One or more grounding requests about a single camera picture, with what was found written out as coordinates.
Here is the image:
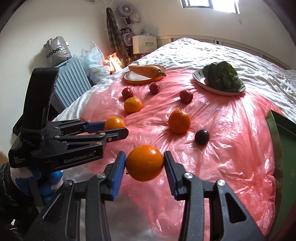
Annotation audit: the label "red plum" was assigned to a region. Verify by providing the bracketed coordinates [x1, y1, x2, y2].
[149, 83, 160, 95]
[180, 90, 193, 104]
[122, 87, 133, 100]

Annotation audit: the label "pink plastic sheet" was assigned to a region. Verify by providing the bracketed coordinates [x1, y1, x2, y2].
[80, 70, 278, 234]

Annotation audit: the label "bumpy mandarin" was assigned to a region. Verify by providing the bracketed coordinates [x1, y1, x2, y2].
[168, 109, 191, 134]

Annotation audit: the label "small orange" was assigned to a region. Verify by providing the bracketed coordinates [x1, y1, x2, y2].
[103, 116, 125, 130]

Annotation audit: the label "purple fan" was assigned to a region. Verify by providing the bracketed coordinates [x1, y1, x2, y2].
[117, 4, 132, 16]

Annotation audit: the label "dark purple plum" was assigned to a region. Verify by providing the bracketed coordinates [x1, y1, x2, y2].
[195, 129, 210, 146]

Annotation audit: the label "white striped plate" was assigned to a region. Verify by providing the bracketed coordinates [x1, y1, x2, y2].
[192, 69, 246, 96]

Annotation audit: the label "clear plastic bag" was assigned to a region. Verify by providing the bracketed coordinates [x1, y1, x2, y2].
[79, 41, 110, 86]

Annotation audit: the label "snack packages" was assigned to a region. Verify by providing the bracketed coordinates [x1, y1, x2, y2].
[104, 52, 123, 74]

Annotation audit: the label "blue gloved left hand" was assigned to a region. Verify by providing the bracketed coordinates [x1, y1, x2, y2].
[10, 167, 63, 203]

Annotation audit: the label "light blue suitcase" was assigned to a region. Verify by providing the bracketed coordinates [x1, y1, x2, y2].
[55, 56, 91, 108]

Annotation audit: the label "plaid scarf hanging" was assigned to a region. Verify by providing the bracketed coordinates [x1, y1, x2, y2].
[106, 8, 128, 67]

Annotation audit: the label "green tray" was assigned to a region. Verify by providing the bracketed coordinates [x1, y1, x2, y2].
[266, 110, 295, 240]

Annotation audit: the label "white cardboard box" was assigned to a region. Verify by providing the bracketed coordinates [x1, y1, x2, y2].
[132, 35, 157, 54]

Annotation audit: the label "grey plastic bag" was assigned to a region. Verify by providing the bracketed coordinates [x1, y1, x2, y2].
[43, 36, 72, 67]

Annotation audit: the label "carrot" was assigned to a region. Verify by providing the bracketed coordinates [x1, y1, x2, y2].
[128, 65, 166, 78]

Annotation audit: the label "orange rimmed plate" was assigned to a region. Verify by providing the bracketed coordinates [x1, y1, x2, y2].
[123, 65, 166, 85]

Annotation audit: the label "window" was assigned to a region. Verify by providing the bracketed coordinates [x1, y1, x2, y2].
[180, 0, 240, 14]

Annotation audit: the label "green leafy vegetable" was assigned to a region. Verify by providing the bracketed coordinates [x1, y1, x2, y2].
[202, 61, 241, 92]

